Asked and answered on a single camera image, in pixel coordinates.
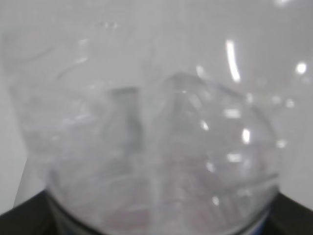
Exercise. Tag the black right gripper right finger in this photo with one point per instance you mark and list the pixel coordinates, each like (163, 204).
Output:
(287, 217)

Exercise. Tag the clear plastic water bottle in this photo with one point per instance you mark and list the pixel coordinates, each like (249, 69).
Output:
(158, 117)

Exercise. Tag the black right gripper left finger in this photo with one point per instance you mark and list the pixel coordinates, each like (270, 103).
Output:
(32, 217)

